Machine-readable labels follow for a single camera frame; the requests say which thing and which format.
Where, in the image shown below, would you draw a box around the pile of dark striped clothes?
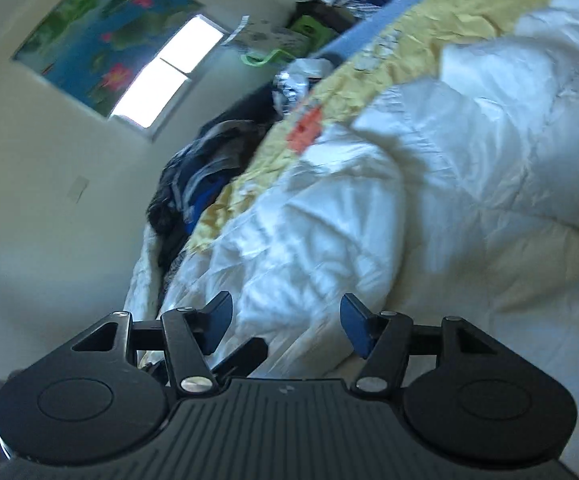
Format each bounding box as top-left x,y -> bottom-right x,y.
146,119 -> 281,257

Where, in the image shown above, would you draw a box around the light blue cloth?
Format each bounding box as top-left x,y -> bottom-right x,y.
314,0 -> 445,63

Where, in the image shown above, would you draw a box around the yellow printed blanket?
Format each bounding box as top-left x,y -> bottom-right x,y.
184,0 -> 579,261

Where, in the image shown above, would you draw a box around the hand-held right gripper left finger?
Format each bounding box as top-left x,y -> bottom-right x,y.
72,291 -> 269,394

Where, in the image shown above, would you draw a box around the floral window curtain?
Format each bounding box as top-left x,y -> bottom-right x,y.
12,0 -> 205,121

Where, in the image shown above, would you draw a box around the crumpled silver white bag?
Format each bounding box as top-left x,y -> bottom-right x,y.
272,57 -> 337,116

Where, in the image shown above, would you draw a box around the window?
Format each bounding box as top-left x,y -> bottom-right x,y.
108,12 -> 231,141

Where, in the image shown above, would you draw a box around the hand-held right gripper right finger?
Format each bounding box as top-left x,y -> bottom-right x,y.
340,294 -> 508,394

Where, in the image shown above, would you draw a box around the green plastic hook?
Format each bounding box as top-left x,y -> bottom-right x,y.
240,47 -> 293,67

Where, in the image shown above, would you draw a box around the green and black box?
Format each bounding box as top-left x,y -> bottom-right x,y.
285,0 -> 357,48

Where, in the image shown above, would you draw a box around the white patterned cloth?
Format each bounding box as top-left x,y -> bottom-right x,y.
222,15 -> 310,53

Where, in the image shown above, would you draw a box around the white puffer jacket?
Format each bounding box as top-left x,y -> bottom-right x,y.
162,0 -> 579,461

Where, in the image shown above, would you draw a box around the white wall switch plate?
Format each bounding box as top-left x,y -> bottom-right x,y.
65,176 -> 90,204

